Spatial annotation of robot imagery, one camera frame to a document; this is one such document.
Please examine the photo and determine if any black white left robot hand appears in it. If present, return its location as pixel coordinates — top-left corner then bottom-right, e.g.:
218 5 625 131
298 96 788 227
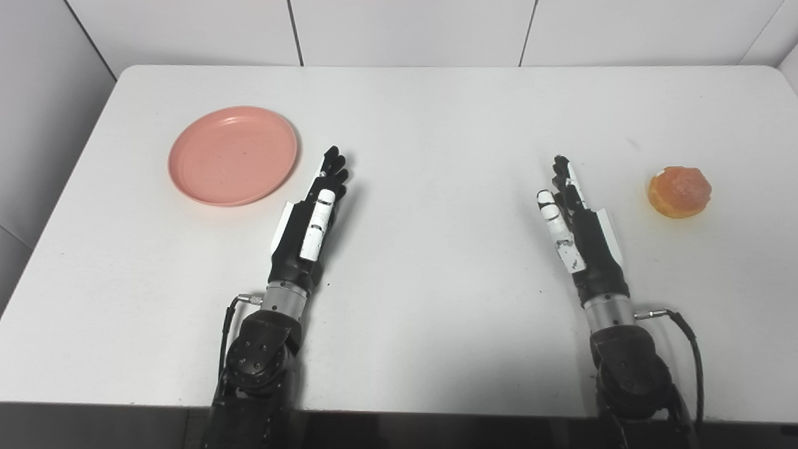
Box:
269 146 350 292

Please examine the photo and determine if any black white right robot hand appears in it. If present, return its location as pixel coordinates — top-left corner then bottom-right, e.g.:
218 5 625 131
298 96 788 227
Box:
536 155 629 307

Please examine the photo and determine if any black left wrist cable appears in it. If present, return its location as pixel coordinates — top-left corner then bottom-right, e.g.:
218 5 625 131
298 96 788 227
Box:
217 294 264 389

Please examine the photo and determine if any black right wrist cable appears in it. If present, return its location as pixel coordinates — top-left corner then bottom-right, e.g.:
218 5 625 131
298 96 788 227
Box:
635 309 706 432

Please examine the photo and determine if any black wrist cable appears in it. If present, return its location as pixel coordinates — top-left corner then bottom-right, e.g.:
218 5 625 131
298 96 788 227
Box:
217 294 264 389
635 309 706 432

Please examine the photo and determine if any orange cream puff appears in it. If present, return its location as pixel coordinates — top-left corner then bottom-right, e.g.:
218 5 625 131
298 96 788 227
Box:
647 166 713 220

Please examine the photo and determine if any pink round plate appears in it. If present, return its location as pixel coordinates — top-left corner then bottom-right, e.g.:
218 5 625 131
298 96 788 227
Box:
167 105 299 207

